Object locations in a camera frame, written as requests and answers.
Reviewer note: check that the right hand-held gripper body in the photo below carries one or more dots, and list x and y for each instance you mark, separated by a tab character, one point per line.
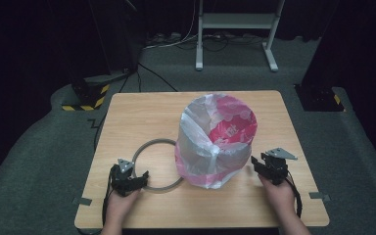
276	168

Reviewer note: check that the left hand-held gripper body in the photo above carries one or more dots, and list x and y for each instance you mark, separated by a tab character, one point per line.
121	181

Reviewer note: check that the pink printed plastic bag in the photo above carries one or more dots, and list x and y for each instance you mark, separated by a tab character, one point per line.
202	153

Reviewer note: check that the person's left hand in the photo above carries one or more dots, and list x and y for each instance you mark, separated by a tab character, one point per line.
117	209

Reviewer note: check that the person's right hand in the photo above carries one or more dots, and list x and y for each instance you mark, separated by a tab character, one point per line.
282	200

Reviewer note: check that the grey tape piece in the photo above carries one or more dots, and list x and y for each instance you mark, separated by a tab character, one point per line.
319	196
82	201

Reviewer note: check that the black base with yellow mark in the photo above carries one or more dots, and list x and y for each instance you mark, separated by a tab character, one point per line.
316	98

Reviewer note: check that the black base with hazard stripes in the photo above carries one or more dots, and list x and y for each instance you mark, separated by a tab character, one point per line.
88	94

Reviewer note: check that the grey power strip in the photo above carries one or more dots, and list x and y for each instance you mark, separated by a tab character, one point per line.
163	36

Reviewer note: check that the white metal stand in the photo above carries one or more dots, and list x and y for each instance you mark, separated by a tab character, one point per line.
238	20

